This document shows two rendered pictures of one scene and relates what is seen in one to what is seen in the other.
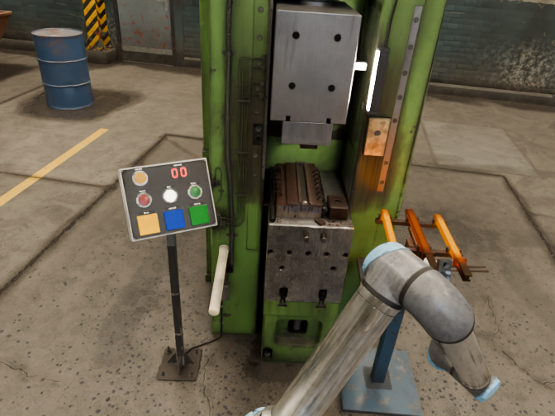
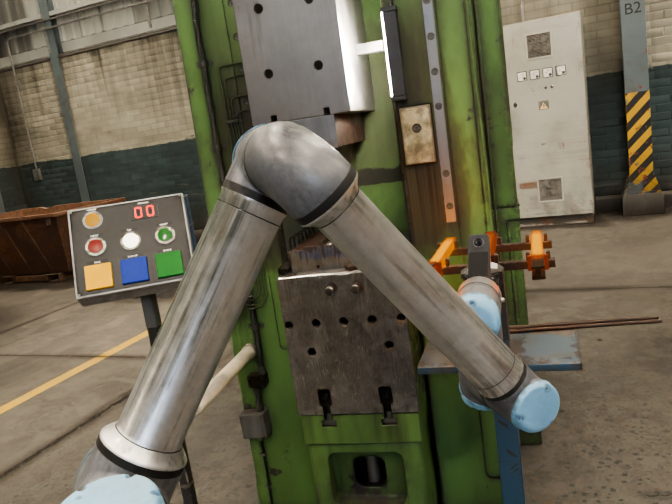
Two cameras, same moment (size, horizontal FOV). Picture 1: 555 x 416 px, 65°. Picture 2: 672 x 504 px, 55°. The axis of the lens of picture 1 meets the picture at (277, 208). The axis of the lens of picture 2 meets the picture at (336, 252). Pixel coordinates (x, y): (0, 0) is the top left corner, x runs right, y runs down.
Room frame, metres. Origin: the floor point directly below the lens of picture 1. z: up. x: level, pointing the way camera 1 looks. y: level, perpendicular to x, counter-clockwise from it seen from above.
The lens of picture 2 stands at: (-0.15, -0.70, 1.32)
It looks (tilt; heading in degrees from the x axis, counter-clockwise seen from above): 11 degrees down; 17
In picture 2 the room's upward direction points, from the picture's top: 8 degrees counter-clockwise
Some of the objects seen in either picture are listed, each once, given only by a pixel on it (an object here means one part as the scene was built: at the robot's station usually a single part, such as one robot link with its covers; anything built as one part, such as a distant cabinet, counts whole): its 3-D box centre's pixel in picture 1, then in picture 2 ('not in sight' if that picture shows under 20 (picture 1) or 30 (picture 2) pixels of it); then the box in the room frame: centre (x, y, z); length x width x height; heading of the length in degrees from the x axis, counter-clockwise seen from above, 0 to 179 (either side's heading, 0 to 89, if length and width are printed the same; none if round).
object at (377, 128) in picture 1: (376, 137); (417, 135); (1.79, -0.41, 1.27); 0.09 x 0.02 x 0.17; 92
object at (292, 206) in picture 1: (296, 187); (337, 241); (1.85, -0.09, 0.96); 0.42 x 0.20 x 0.09; 2
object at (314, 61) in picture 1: (320, 59); (322, 51); (1.86, -0.13, 1.56); 0.42 x 0.39 x 0.40; 2
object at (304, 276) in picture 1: (303, 232); (364, 315); (1.87, -0.14, 0.69); 0.56 x 0.38 x 0.45; 2
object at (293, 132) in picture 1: (304, 115); (321, 132); (1.85, -0.09, 1.32); 0.42 x 0.20 x 0.10; 2
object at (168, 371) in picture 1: (179, 358); not in sight; (1.54, 0.46, 0.05); 0.22 x 0.22 x 0.09; 2
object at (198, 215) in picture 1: (198, 215); (169, 264); (1.47, 0.31, 1.01); 0.07 x 0.05 x 0.07; 117
